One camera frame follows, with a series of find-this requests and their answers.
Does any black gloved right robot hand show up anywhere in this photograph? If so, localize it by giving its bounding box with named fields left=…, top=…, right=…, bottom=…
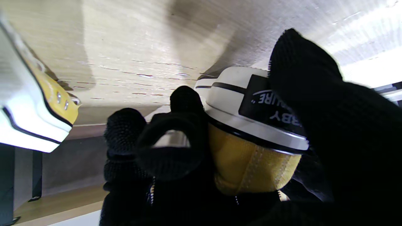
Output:
left=100, top=28, right=402, bottom=226

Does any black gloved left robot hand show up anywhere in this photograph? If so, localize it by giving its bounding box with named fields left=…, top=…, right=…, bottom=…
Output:
left=292, top=154, right=332, bottom=201

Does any yellow canvas sneaker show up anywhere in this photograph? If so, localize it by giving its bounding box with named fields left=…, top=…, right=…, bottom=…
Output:
left=195, top=66, right=310, bottom=196
left=0, top=16, right=81, bottom=153

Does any brown leather sofa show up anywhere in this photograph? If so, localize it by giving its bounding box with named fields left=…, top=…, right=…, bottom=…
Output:
left=14, top=135, right=107, bottom=196

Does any small wooden black-legged table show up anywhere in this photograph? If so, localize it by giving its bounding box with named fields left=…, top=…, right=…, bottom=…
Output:
left=0, top=144, right=107, bottom=226

